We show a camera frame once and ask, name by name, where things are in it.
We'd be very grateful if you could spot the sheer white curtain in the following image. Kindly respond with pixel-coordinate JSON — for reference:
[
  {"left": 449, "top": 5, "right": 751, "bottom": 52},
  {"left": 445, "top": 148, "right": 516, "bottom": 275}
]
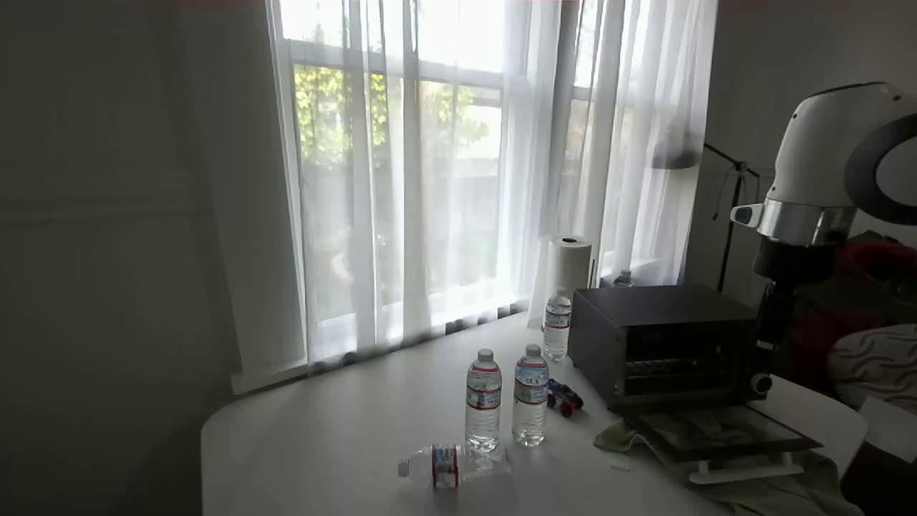
[{"left": 181, "top": 0, "right": 723, "bottom": 383}]

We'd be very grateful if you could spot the white patterned pillow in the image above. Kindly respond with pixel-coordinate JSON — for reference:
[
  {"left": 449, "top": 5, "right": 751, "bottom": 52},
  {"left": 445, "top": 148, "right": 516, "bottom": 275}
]
[{"left": 826, "top": 321, "right": 917, "bottom": 416}]

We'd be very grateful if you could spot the small dark red object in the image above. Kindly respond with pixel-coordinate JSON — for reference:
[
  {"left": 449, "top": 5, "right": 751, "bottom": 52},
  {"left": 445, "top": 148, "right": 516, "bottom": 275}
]
[{"left": 545, "top": 376, "right": 586, "bottom": 422}]

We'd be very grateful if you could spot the clear plastic water bottle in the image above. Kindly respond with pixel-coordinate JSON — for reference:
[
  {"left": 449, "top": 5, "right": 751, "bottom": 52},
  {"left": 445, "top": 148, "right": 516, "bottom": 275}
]
[
  {"left": 542, "top": 290, "right": 575, "bottom": 366},
  {"left": 465, "top": 347, "right": 505, "bottom": 459}
]

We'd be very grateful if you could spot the black floor lamp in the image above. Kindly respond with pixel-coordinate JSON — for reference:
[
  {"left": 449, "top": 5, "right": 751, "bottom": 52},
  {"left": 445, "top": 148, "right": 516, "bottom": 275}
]
[{"left": 651, "top": 139, "right": 767, "bottom": 294}]

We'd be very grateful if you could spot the small glass cup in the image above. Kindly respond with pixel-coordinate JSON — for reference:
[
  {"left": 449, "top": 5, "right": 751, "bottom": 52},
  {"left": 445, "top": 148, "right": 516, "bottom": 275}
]
[{"left": 396, "top": 439, "right": 499, "bottom": 495}]

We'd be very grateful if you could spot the large white framed window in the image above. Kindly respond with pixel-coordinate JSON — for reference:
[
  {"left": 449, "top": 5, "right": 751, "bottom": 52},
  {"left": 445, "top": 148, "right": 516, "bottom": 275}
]
[{"left": 274, "top": 0, "right": 614, "bottom": 339}]

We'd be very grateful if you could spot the microwave door with white handle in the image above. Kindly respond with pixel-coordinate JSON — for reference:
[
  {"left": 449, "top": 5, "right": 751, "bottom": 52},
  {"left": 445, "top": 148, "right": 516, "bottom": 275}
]
[{"left": 624, "top": 399, "right": 826, "bottom": 486}]

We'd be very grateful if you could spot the black microwave oven body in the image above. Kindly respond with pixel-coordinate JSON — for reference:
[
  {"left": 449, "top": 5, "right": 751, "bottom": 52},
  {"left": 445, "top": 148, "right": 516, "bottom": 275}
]
[{"left": 564, "top": 280, "right": 766, "bottom": 416}]

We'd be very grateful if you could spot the red blanket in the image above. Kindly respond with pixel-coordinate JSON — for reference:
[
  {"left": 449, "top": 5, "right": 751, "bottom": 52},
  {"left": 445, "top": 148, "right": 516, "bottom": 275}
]
[{"left": 783, "top": 232, "right": 917, "bottom": 380}]

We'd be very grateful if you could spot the white paper towel roll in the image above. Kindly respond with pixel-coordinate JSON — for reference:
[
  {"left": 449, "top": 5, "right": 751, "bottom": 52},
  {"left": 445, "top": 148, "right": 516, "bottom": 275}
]
[{"left": 549, "top": 232, "right": 595, "bottom": 301}]

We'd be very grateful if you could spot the clear glass bottle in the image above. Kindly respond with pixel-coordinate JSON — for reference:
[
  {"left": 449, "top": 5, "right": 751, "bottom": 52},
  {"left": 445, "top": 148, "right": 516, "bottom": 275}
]
[{"left": 511, "top": 340, "right": 552, "bottom": 449}]

